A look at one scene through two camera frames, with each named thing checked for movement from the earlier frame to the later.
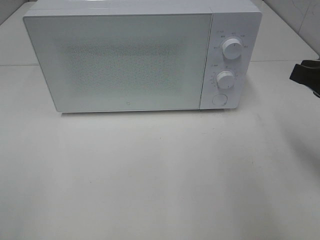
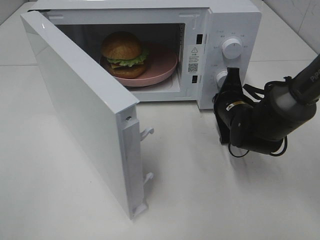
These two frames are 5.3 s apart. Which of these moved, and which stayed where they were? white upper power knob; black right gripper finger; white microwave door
Moved: white microwave door; black right gripper finger
Stayed: white upper power knob
